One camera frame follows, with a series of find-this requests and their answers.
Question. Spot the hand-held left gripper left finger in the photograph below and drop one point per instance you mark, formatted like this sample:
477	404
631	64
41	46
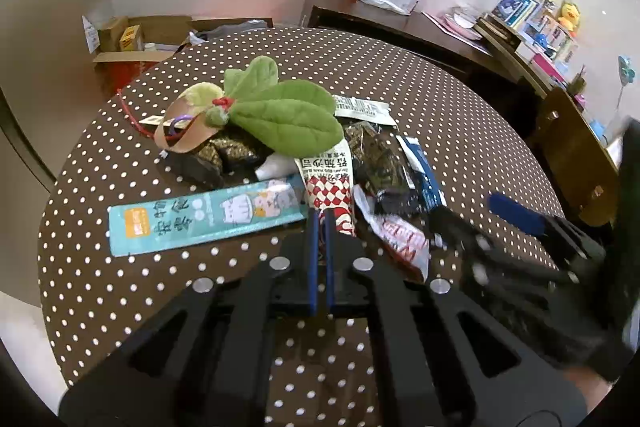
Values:
312	257

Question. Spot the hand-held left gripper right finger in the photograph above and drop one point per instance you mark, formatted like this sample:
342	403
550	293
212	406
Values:
331	257

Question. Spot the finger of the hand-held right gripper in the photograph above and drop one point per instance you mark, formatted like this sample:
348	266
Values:
517	213
465	237

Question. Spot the red white checkered packet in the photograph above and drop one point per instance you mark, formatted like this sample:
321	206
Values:
327	193

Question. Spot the blue white packet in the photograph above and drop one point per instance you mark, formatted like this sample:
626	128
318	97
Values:
422	172

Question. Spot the person's right forearm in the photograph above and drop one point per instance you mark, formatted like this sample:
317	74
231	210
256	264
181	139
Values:
587	389

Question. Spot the red white crumpled wrapper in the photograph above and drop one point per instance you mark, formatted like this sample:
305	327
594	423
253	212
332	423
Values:
400	239

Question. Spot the wooden chair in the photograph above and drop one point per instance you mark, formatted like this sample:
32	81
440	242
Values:
575	147

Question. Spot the small white crumpled wrapper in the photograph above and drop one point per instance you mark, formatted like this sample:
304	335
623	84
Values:
272	167

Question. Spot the dark green patterned packet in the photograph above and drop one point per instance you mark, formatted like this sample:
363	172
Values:
375	152

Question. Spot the long teal packet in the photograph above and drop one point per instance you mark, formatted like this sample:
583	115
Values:
200	217

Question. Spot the black gold snack packet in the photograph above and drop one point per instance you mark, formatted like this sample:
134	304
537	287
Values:
220	159

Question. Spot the green leaf plush toy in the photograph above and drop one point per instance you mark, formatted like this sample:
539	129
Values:
295	122

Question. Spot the wooden desk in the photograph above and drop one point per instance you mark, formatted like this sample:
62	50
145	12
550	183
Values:
537	74

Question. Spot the pink box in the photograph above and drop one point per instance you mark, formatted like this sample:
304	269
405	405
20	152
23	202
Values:
546	67

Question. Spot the white label packet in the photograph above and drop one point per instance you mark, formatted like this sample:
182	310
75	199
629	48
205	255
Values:
360	108

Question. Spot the brown polka-dot tablecloth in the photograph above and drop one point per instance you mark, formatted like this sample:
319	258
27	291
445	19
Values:
150	297

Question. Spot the blue butterfly decoration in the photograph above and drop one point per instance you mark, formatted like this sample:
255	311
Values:
626	69

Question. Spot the pink folder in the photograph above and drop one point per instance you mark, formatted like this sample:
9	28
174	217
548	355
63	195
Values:
450	27

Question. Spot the yellow duck plush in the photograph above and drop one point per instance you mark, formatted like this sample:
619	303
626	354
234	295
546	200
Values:
568	14

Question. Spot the row of books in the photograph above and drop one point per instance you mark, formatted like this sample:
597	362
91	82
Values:
515	7

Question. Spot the dark wooden cabinet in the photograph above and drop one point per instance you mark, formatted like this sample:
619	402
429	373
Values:
360	12

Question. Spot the red gift box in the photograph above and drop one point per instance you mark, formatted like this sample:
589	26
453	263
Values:
122	74

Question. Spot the flat brown cardboard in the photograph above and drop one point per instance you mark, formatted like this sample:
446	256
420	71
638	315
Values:
165	29

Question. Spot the small yellow box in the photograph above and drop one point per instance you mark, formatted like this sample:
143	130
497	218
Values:
131	38

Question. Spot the small brown cardboard box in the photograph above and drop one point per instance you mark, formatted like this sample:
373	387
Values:
111	33

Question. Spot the white paper tag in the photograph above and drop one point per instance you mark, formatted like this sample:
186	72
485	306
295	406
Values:
90	33

